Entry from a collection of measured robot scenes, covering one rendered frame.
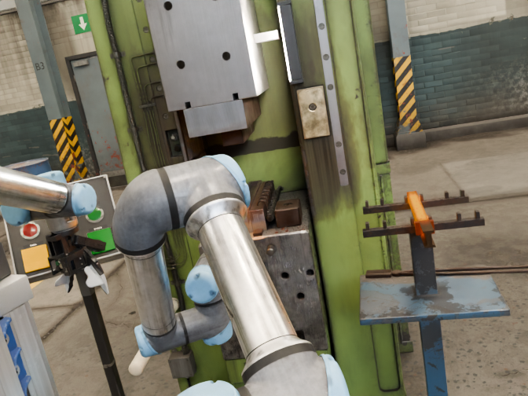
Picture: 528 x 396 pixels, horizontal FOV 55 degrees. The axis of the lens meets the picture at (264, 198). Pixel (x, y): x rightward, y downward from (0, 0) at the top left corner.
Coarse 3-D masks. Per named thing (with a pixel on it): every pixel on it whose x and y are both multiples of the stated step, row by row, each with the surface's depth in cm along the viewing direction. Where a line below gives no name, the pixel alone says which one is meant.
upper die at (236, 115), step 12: (192, 108) 165; (204, 108) 165; (216, 108) 164; (228, 108) 164; (240, 108) 163; (252, 108) 183; (192, 120) 166; (204, 120) 166; (216, 120) 165; (228, 120) 165; (240, 120) 164; (252, 120) 178; (192, 132) 167; (204, 132) 167; (216, 132) 166
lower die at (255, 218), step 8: (248, 184) 209; (264, 184) 207; (256, 192) 194; (256, 200) 184; (248, 208) 172; (256, 208) 174; (264, 208) 175; (248, 216) 173; (256, 216) 173; (264, 216) 172; (248, 224) 174; (256, 224) 173; (264, 224) 173
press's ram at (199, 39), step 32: (160, 0) 157; (192, 0) 156; (224, 0) 155; (160, 32) 159; (192, 32) 158; (224, 32) 158; (256, 32) 186; (160, 64) 162; (192, 64) 161; (224, 64) 160; (256, 64) 172; (192, 96) 164; (224, 96) 163; (256, 96) 162
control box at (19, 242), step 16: (96, 192) 168; (112, 208) 168; (80, 224) 164; (96, 224) 165; (16, 240) 159; (32, 240) 160; (16, 256) 157; (96, 256) 162; (112, 256) 164; (16, 272) 156; (32, 272) 157; (48, 272) 158
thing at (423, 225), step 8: (408, 192) 159; (416, 192) 158; (408, 200) 158; (416, 200) 150; (416, 208) 143; (416, 216) 137; (424, 216) 136; (416, 224) 130; (424, 224) 127; (432, 224) 130; (416, 232) 131; (424, 232) 122; (432, 232) 122; (424, 240) 126; (432, 240) 126
